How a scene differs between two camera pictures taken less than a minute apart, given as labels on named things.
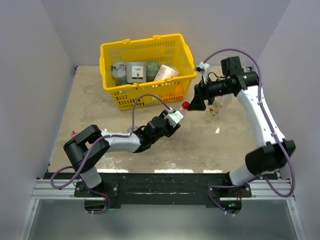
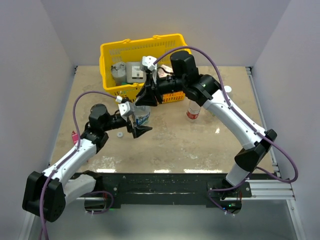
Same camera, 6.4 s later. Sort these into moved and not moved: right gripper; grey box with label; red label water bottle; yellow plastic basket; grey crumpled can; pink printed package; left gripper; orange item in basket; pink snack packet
Moved: left gripper; right gripper; red label water bottle
Not moved: pink printed package; grey box with label; orange item in basket; yellow plastic basket; grey crumpled can; pink snack packet
